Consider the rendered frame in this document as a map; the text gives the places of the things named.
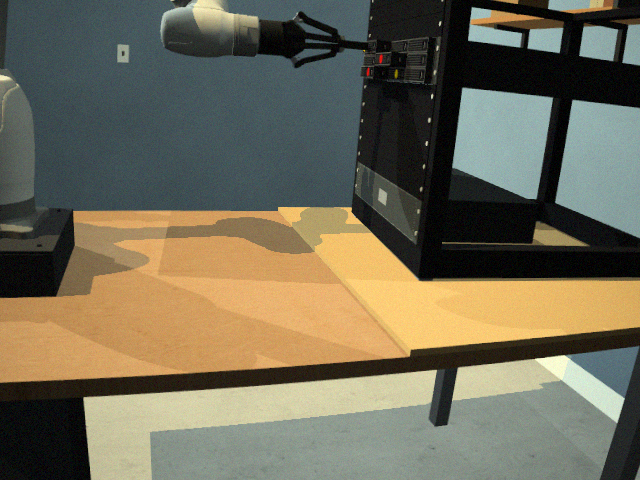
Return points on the black metal rack frame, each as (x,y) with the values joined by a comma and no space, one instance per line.
(405,152)

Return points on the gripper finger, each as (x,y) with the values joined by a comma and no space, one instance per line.
(297,62)
(335,38)

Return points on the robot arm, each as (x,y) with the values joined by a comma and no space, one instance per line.
(200,30)

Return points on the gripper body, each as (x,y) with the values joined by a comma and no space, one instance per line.
(275,34)

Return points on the light brown flat board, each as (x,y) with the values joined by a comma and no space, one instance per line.
(458,315)

